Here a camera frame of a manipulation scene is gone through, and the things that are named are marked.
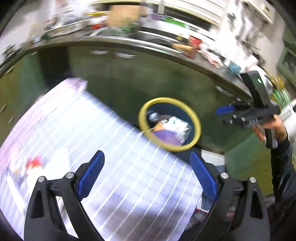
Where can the blue checkered tablecloth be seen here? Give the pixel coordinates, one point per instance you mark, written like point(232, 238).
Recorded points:
point(130, 188)

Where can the green kitchen cabinets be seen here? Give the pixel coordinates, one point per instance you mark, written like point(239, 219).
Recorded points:
point(125, 78)

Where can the dark kitchen countertop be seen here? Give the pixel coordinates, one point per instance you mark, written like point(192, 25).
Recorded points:
point(138, 44)

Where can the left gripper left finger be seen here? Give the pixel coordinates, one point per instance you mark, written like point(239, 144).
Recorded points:
point(43, 219)

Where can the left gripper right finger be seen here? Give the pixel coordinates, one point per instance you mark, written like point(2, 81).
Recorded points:
point(238, 211)

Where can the purple holographic box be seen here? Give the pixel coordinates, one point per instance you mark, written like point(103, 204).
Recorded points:
point(168, 137)

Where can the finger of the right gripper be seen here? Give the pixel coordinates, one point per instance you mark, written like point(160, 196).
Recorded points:
point(225, 109)

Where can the red white carton box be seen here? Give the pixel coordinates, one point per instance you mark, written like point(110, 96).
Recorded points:
point(178, 126)

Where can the clear plastic water bottle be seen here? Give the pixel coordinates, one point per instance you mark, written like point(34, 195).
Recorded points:
point(155, 117)

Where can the yellow rimmed trash bin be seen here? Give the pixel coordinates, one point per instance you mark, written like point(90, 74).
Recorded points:
point(168, 107)

